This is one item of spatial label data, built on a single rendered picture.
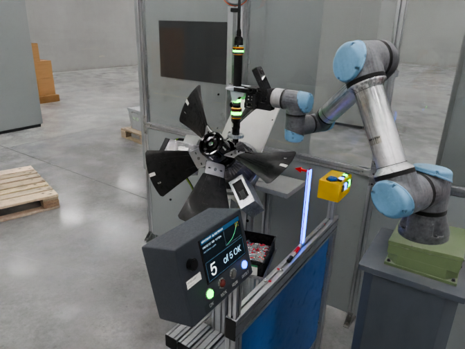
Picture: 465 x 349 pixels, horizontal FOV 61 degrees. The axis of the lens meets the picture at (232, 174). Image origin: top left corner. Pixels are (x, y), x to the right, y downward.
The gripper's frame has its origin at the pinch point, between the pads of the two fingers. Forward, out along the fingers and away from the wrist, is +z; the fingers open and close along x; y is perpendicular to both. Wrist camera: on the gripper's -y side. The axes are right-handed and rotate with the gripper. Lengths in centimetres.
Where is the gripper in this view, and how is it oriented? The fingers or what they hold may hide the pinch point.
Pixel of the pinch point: (231, 86)
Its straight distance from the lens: 167.0
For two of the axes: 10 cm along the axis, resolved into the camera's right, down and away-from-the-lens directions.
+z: -8.3, -2.3, 5.1
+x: 5.6, -2.9, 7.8
